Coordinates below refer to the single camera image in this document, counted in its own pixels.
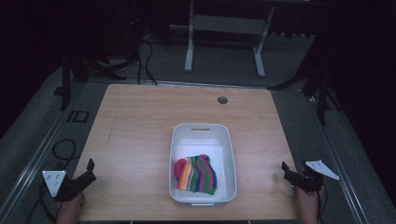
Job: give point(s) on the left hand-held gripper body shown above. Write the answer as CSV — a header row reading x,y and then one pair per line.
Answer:
x,y
54,182

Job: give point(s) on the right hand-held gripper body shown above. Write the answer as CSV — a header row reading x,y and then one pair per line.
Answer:
x,y
311,177

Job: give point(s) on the white plastic bin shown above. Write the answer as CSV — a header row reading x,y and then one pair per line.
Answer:
x,y
202,137

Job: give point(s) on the rainbow striped sock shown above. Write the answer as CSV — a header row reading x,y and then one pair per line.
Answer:
x,y
196,174

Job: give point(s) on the person's right hand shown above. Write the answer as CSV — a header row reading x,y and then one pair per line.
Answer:
x,y
307,205

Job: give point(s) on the person's left hand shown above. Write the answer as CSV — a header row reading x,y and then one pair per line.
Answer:
x,y
70,210

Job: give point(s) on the black metal stand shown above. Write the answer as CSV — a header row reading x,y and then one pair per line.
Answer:
x,y
67,77
322,93

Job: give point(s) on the metal floor rail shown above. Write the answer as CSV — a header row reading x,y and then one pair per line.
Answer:
x,y
339,161
37,155

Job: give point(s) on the white metal desk frame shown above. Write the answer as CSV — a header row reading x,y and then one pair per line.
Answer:
x,y
229,24

